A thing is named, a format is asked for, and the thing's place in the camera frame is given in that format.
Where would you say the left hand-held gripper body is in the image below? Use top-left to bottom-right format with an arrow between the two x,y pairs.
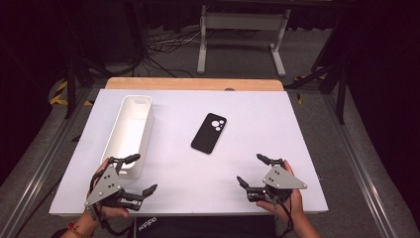
84,163 -> 144,212

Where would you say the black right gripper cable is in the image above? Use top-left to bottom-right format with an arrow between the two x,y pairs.
272,196 -> 295,238

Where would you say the aluminium floor rail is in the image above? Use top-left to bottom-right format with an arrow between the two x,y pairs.
0,88 -> 97,238
320,92 -> 399,238

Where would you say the white plastic storage basket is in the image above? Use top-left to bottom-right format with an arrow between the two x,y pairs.
100,94 -> 156,180

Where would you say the person's right hand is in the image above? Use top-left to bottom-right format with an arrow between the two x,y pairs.
256,159 -> 305,224

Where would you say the black phone case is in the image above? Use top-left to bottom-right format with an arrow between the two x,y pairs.
190,112 -> 228,156

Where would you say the person's black clothing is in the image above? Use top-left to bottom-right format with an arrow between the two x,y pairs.
134,215 -> 277,238

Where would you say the bundle of floor cables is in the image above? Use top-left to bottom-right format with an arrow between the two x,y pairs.
141,29 -> 203,79

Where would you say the black tripod stand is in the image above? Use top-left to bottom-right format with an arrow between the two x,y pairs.
62,49 -> 112,121
284,60 -> 349,126

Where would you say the white metal stand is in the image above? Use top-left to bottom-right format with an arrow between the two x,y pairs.
196,4 -> 292,78

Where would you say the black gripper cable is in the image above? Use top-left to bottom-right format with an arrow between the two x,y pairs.
272,196 -> 295,238
88,170 -> 136,238

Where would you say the yellow black floor tape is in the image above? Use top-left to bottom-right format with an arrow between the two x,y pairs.
49,79 -> 95,107

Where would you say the person's left hand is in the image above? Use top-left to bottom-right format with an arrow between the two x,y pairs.
86,158 -> 131,224

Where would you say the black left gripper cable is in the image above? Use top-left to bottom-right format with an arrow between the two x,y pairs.
88,170 -> 136,238

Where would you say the white table board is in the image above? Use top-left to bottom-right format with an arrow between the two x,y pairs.
49,88 -> 330,218

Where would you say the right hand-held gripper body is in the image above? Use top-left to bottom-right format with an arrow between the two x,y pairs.
246,165 -> 308,204

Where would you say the red bracelet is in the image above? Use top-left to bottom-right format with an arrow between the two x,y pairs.
66,221 -> 95,238

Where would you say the wooden table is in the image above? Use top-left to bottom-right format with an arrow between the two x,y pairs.
104,76 -> 285,92

